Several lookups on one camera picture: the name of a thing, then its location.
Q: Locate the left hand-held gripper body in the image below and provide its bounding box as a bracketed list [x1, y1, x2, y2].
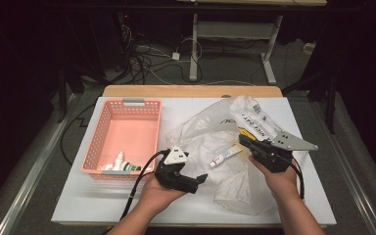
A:
[155, 145, 200, 194]

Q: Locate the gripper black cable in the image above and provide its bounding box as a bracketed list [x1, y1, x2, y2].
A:
[288, 158, 306, 200]
[102, 149, 170, 235]

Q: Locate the person's right hand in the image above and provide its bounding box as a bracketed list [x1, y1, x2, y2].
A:
[248, 156, 303, 201]

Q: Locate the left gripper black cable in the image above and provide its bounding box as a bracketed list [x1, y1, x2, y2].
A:
[102, 149, 170, 235]

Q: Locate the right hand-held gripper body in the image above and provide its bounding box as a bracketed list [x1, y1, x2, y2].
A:
[251, 131, 319, 173]

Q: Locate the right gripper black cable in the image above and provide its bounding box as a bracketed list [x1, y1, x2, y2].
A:
[288, 158, 306, 200]

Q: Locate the metal floor rail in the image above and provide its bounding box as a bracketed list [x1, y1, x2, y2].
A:
[0, 92, 79, 235]
[298, 97, 376, 235]

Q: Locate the small green label bottle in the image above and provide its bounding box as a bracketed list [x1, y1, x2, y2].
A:
[122, 162, 142, 173]

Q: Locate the white table mat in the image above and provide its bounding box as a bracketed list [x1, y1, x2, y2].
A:
[51, 96, 337, 226]

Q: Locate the black metal stand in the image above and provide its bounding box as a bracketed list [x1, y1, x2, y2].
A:
[57, 65, 111, 123]

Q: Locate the white ointment tube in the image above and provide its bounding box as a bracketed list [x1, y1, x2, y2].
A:
[209, 143, 244, 168]

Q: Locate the white dropper bottle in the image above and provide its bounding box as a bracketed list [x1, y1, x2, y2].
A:
[113, 151, 125, 171]

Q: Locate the clear plastic bag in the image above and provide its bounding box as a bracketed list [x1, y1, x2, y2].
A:
[164, 95, 303, 216]

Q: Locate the black floor cable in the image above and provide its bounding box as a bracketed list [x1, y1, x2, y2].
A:
[60, 103, 96, 165]

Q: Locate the tangle of floor cables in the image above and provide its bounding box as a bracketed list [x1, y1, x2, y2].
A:
[117, 23, 204, 85]

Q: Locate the white metal desk frame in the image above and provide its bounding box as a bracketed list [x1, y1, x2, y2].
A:
[189, 13, 283, 85]

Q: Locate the pink plastic basket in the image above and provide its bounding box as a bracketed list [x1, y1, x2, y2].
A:
[80, 97, 163, 180]

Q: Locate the person's left hand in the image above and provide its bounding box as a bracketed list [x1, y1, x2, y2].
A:
[139, 175, 188, 217]

